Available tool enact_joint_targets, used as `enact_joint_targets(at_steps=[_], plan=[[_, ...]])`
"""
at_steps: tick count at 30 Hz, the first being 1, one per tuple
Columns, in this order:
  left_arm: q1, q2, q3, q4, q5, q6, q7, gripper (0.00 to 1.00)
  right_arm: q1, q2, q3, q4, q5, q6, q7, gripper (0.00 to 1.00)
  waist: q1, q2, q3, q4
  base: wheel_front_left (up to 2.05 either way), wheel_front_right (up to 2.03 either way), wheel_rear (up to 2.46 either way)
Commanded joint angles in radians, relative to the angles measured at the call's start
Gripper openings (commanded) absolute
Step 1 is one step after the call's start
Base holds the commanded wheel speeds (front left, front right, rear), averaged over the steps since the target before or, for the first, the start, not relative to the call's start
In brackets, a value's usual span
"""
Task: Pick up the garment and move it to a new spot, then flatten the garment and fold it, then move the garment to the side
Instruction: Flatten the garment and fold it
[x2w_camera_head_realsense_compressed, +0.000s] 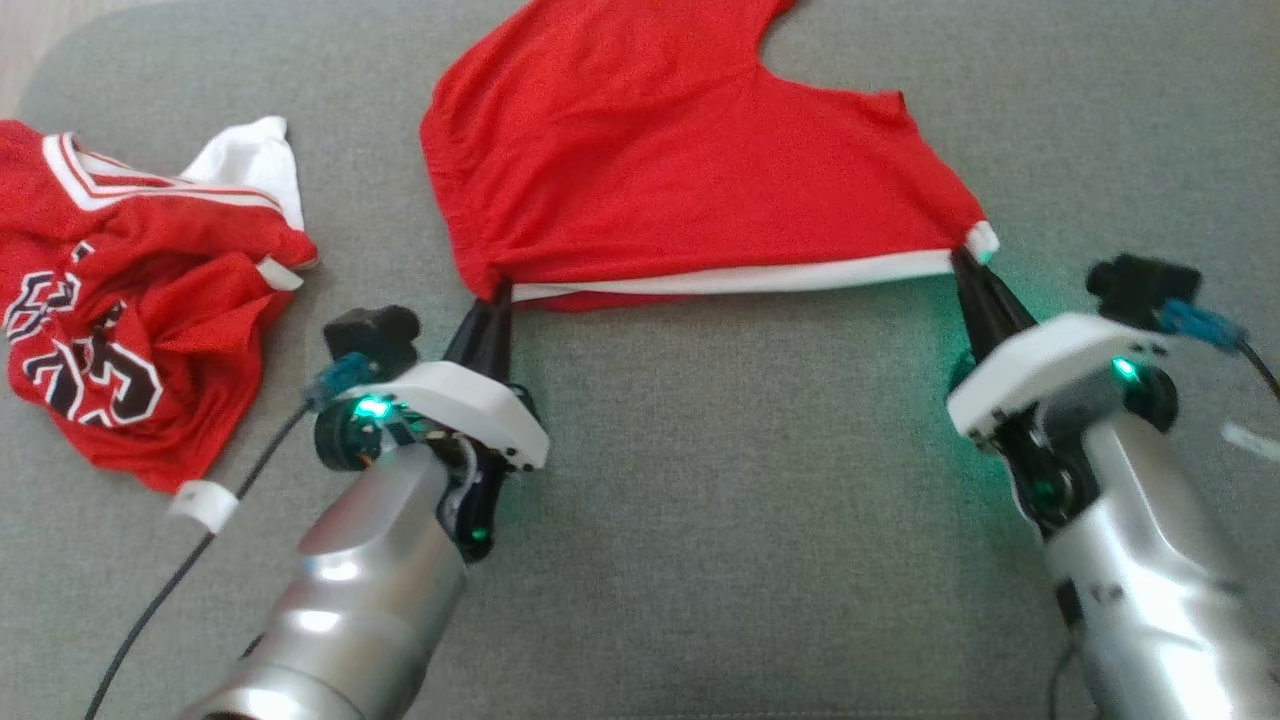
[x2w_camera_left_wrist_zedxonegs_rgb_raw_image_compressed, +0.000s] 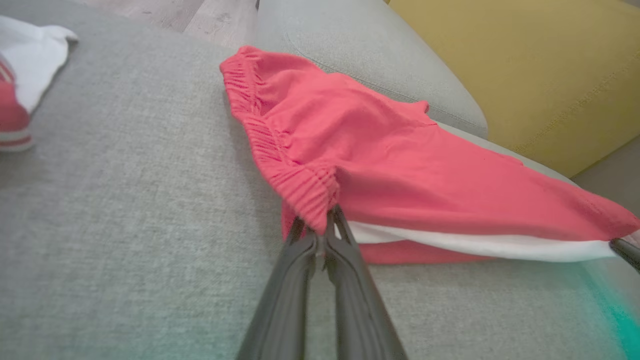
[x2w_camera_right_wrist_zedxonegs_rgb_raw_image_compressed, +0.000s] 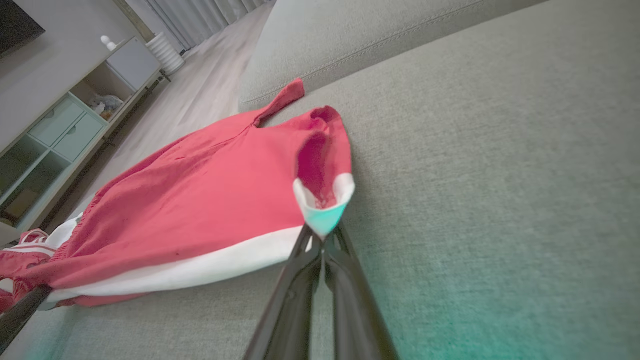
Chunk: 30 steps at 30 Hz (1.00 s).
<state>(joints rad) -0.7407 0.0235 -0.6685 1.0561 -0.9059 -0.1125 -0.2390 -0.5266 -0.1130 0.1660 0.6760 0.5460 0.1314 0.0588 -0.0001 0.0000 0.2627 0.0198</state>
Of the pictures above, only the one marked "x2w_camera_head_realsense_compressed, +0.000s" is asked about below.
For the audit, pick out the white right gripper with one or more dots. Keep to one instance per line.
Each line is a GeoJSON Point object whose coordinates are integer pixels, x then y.
{"type": "Point", "coordinates": [1050, 365]}

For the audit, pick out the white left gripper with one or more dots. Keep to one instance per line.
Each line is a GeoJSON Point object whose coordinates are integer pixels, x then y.
{"type": "Point", "coordinates": [470, 405]}

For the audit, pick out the red basketball jersey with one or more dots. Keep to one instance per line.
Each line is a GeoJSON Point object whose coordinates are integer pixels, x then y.
{"type": "Point", "coordinates": [650, 150]}

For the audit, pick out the red jersey with black print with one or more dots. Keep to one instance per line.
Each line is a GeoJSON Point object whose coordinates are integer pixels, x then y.
{"type": "Point", "coordinates": [150, 260]}

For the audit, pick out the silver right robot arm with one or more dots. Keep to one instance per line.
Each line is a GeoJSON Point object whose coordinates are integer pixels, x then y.
{"type": "Point", "coordinates": [1160, 600]}

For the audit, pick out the grey fabric sofa seat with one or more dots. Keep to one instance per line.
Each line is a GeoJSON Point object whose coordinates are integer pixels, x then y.
{"type": "Point", "coordinates": [750, 500]}

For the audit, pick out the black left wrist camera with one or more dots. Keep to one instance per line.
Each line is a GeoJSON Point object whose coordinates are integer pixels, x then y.
{"type": "Point", "coordinates": [375, 335]}

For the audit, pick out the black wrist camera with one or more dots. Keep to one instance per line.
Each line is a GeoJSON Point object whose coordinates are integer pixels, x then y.
{"type": "Point", "coordinates": [375, 335]}
{"type": "Point", "coordinates": [1140, 285]}

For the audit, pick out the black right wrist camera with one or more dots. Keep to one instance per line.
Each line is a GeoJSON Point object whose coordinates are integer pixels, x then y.
{"type": "Point", "coordinates": [1140, 285]}

